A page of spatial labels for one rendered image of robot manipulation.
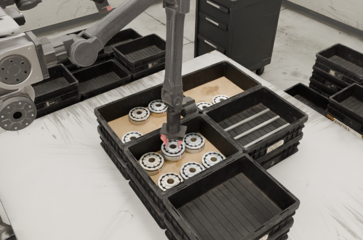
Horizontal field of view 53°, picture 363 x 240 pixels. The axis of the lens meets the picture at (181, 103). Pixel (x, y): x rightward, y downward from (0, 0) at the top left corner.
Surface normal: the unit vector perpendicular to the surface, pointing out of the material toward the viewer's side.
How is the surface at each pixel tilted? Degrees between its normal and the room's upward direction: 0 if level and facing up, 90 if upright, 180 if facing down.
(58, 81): 0
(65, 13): 90
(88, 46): 81
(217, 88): 0
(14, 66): 90
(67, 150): 0
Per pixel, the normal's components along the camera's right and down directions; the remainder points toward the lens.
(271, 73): 0.01, -0.79
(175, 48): 0.55, 0.37
